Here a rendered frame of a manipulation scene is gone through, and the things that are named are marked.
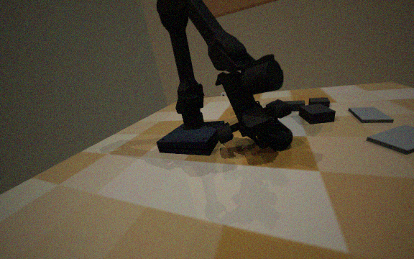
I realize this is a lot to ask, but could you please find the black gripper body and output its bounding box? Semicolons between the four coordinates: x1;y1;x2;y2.
216;94;291;144

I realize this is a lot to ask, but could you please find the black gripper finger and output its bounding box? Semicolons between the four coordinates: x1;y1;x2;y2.
257;133;264;147
241;133;262;148

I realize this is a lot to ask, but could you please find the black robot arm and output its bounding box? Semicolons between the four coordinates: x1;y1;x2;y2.
157;0;283;137

